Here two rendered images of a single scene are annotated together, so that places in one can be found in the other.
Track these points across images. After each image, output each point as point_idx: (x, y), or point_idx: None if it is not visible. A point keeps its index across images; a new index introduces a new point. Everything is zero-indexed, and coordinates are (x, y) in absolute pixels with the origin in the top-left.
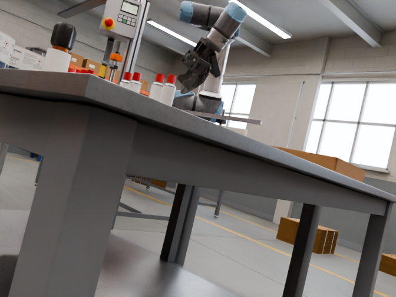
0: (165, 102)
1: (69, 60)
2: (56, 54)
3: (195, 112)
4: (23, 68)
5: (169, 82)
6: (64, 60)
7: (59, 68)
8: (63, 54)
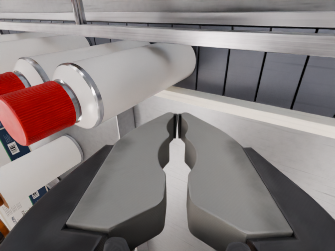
0: (150, 96)
1: (10, 184)
2: (19, 201)
3: (297, 54)
4: (3, 155)
5: (72, 125)
6: (21, 190)
7: (39, 183)
8: (12, 199)
